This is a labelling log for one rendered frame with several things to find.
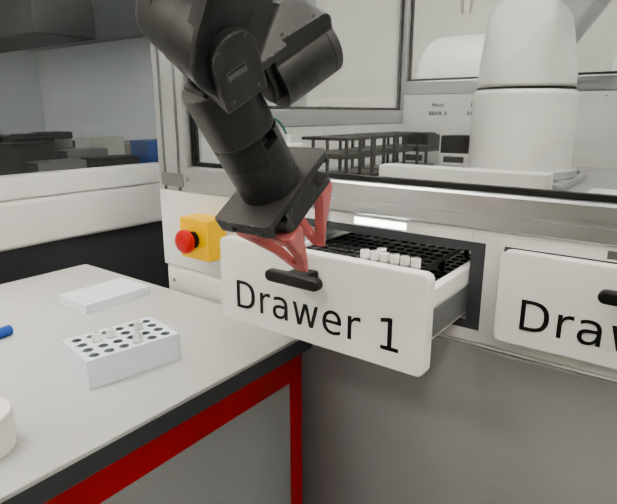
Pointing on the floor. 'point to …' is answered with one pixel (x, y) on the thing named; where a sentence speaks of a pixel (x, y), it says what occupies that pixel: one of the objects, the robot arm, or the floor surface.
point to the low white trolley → (138, 403)
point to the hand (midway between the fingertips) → (307, 252)
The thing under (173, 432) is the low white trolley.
